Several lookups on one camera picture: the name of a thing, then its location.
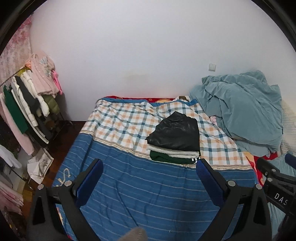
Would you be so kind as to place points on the plaid checked bed cover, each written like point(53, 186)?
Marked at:
point(125, 124)

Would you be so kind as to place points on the blue striped bed sheet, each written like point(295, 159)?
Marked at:
point(168, 201)

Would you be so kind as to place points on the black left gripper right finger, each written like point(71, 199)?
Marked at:
point(254, 221)

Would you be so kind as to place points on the white wall switch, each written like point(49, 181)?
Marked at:
point(212, 67)

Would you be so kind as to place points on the clothes rack with hanging clothes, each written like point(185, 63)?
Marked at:
point(28, 103)

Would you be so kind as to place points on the teal blanket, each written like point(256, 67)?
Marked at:
point(246, 108)

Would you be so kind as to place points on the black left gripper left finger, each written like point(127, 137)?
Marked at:
point(44, 220)

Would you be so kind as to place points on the white folded garment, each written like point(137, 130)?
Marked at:
point(174, 153)

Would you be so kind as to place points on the black leather jacket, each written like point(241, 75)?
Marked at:
point(176, 132)

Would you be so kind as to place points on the green striped sweater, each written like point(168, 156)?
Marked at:
point(161, 157)

